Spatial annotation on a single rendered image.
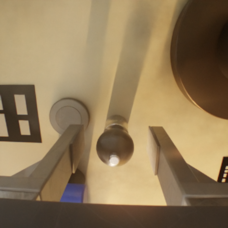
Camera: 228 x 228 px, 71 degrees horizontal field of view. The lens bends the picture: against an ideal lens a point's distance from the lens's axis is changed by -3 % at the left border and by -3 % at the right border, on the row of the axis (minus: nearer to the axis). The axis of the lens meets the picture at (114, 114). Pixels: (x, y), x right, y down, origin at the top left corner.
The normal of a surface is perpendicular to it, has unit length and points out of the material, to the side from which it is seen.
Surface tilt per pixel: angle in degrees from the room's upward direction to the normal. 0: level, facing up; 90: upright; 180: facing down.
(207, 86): 90
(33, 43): 90
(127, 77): 90
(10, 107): 90
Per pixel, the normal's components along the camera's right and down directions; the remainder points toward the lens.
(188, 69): -0.04, 0.29
